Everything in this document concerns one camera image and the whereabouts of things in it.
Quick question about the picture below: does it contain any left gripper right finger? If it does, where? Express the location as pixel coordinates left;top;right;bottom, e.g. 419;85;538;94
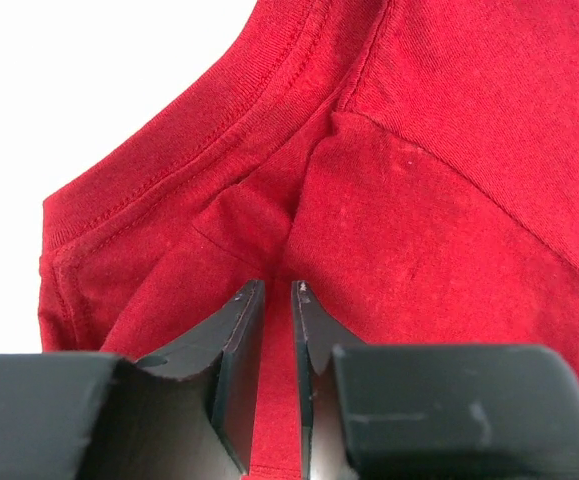
291;281;579;479

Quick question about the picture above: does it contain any red t-shirt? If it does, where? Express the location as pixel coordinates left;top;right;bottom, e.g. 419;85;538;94
39;1;579;479

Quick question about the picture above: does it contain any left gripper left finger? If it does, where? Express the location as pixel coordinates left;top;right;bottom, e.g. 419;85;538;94
0;280;265;479

